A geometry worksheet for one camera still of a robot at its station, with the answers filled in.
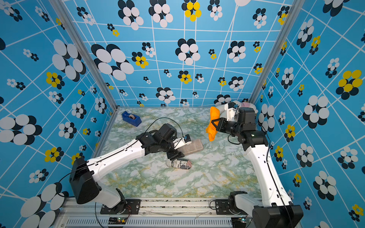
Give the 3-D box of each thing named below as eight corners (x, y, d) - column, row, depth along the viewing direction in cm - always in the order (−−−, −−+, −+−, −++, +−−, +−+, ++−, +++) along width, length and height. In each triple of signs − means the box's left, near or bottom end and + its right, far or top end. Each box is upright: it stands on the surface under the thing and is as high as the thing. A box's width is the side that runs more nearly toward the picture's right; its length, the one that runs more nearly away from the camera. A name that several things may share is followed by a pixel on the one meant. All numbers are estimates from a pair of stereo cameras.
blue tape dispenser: (123, 120, 114) (119, 114, 108) (127, 116, 117) (124, 110, 111) (137, 127, 110) (134, 121, 104) (141, 122, 113) (138, 116, 107)
